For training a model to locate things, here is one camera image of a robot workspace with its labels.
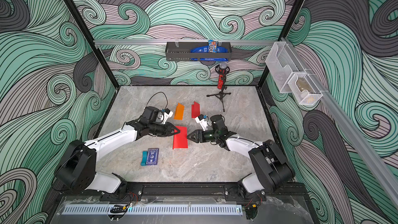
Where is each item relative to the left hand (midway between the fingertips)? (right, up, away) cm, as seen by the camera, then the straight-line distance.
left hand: (178, 130), depth 81 cm
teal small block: (-19, -16, +2) cm, 25 cm away
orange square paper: (-2, +8, +23) cm, 25 cm away
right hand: (+6, -4, +1) cm, 8 cm away
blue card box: (-15, -15, +2) cm, 21 cm away
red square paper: (+9, +9, +24) cm, 27 cm away
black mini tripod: (+27, +20, +26) cm, 42 cm away
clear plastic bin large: (+63, +41, +14) cm, 77 cm away
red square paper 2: (+1, -5, 0) cm, 5 cm away
